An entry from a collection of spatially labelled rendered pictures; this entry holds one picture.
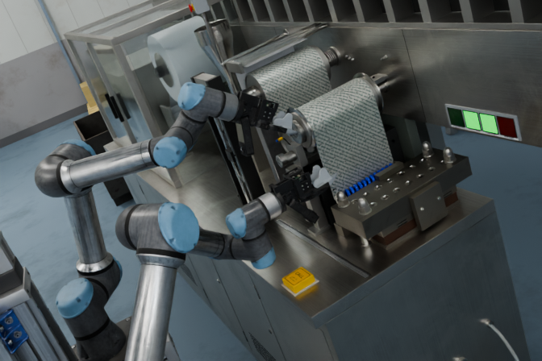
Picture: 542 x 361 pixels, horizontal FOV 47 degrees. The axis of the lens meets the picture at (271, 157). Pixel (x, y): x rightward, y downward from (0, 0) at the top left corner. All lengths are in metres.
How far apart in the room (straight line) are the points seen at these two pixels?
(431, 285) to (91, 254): 1.03
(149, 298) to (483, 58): 0.98
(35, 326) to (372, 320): 0.88
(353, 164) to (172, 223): 0.69
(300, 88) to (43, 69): 7.86
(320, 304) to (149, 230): 0.51
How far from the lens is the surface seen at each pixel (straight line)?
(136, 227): 1.50
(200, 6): 2.25
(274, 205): 1.76
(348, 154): 1.89
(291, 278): 1.79
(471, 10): 1.62
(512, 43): 1.56
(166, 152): 1.58
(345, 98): 1.87
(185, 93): 1.66
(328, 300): 1.70
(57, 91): 9.75
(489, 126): 1.72
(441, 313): 1.94
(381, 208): 1.76
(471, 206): 1.92
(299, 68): 2.04
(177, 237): 1.45
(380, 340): 1.83
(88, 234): 1.99
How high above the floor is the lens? 1.88
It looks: 21 degrees down
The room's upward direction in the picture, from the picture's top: 20 degrees counter-clockwise
